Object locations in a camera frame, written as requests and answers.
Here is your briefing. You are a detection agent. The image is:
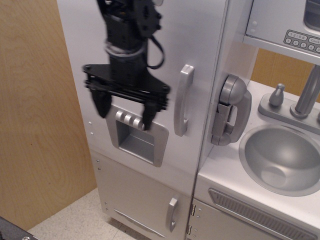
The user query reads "silver ice dispenser panel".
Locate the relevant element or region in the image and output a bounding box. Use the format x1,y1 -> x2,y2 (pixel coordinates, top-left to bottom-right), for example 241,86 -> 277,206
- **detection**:
105,105 -> 169,168

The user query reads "brass upper hinge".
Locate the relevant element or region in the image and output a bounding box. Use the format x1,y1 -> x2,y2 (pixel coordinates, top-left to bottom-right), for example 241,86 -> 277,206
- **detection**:
190,204 -> 196,216

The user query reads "white fridge door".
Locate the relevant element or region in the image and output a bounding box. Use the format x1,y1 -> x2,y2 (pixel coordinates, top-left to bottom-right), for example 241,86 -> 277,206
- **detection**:
57,0 -> 228,196

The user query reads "silver faucet assembly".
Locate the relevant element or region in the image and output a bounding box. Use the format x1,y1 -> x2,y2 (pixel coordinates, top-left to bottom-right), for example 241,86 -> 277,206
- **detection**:
257,65 -> 320,126

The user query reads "silver door handle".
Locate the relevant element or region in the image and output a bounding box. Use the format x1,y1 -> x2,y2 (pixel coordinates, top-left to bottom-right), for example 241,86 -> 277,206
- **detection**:
173,64 -> 195,137
165,197 -> 179,232

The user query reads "brass lower hinge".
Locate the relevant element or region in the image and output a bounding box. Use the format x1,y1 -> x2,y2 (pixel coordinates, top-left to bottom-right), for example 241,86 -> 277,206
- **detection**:
186,225 -> 192,235

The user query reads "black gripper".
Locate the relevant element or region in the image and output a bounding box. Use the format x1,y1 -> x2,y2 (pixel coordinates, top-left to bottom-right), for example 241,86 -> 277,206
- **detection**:
82,42 -> 170,131

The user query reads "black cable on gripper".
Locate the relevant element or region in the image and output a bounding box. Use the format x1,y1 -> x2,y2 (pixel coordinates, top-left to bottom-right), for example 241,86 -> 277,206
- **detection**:
146,34 -> 166,70

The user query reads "grey toy telephone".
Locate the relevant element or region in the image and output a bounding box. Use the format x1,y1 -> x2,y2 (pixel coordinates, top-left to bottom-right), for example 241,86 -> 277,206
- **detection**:
211,74 -> 252,146

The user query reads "white toy kitchen cabinet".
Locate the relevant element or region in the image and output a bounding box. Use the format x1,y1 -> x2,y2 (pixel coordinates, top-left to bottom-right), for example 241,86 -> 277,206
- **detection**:
188,0 -> 320,240

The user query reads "brass hinge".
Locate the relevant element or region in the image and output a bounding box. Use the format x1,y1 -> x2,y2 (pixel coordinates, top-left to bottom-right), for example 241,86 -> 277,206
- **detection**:
186,225 -> 192,235
190,204 -> 196,216

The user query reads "black equipment corner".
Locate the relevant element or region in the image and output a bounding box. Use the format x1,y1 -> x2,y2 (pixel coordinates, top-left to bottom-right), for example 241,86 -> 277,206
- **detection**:
0,217 -> 39,240

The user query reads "white toy microwave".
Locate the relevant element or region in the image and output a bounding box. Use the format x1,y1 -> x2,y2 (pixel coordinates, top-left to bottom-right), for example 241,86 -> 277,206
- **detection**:
243,0 -> 320,65

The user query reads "grey oven vent panel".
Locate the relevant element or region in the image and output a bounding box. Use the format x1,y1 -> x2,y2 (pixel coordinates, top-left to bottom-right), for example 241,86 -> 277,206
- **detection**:
208,188 -> 318,240

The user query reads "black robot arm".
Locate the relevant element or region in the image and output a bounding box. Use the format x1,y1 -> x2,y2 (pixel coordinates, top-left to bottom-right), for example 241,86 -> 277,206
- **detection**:
82,0 -> 171,130

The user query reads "silver toy sink basin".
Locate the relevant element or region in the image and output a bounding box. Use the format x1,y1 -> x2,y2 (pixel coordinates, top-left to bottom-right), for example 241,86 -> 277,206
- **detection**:
238,124 -> 320,197

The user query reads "white lower freezer door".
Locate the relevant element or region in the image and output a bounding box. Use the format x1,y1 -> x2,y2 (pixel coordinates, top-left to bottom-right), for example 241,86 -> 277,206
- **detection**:
90,150 -> 191,240

